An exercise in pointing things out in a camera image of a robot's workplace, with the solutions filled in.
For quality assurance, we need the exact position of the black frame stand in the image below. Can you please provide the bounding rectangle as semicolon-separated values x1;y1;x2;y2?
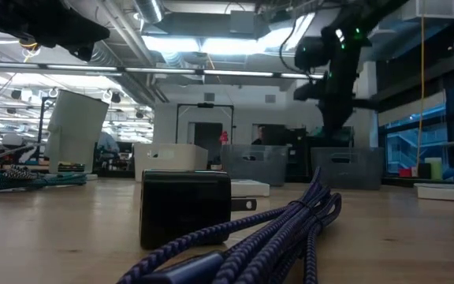
175;103;236;145

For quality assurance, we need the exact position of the long ceiling light bar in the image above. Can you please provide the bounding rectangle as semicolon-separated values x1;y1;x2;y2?
0;61;326;80

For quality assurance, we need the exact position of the person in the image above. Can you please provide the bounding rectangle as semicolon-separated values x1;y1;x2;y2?
251;125;270;146
95;131;121;159

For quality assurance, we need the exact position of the purple braided cable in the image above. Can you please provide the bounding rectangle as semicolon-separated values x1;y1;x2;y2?
115;166;343;284

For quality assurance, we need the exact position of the white box with black print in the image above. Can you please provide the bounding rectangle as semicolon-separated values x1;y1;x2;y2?
230;178;271;198

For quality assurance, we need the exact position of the black charger cube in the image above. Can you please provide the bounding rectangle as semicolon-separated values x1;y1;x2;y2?
139;169;259;251

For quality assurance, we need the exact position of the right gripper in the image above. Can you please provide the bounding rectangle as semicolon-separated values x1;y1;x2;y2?
292;69;382;138

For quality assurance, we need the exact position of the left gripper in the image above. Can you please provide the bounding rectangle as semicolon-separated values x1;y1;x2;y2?
24;0;111;63

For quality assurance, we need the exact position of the grey translucent bin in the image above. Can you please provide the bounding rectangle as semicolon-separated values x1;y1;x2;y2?
220;144;290;187
310;146;386;192

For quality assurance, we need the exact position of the teal pen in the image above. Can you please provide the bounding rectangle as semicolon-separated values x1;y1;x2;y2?
0;164;89;195

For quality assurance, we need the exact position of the green cylinder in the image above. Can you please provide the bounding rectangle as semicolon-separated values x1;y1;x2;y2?
424;157;444;181

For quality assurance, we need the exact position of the white plastic bin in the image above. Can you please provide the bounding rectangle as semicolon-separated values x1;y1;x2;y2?
133;143;209;183

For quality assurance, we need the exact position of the white cup with ball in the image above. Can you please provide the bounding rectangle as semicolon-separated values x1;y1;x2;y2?
43;89;110;175

